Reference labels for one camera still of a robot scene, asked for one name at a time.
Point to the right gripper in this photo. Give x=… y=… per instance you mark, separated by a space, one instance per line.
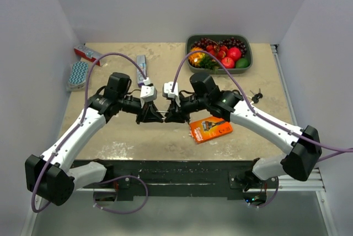
x=178 y=115

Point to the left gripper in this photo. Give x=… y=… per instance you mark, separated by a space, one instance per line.
x=147 y=113

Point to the black padlock keys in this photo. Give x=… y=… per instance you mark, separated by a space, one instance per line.
x=256 y=96

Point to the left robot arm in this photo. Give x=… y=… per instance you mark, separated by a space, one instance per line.
x=51 y=175

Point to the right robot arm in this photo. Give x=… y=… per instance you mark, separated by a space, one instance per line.
x=299 y=146

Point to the orange razor box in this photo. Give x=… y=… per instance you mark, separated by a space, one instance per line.
x=209 y=128

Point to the purple toothpaste box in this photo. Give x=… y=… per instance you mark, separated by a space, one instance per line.
x=141 y=75

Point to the orange pineapple toy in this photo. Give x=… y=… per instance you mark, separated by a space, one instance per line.
x=196 y=59

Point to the red apple front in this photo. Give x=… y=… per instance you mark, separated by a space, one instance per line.
x=228 y=62

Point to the red apple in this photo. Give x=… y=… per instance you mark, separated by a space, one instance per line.
x=228 y=62
x=234 y=53

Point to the red strawberries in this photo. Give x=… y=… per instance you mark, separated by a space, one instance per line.
x=217 y=50

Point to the blue zigzag sponge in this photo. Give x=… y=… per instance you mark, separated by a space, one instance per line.
x=78 y=76

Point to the red apple back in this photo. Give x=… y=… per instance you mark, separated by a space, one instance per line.
x=234 y=53

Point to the red toothpaste box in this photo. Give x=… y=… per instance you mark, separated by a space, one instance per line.
x=86 y=53

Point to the dark grapes bunch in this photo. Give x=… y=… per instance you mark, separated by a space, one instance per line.
x=204 y=42

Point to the grey fruit tray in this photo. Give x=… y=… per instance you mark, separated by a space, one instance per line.
x=211 y=64

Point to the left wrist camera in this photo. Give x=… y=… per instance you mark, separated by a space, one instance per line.
x=148 y=91

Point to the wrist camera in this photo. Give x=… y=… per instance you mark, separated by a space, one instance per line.
x=170 y=91
x=148 y=91

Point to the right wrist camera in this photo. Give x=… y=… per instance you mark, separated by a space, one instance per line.
x=170 y=91

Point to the black base frame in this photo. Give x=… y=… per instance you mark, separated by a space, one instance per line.
x=206 y=178

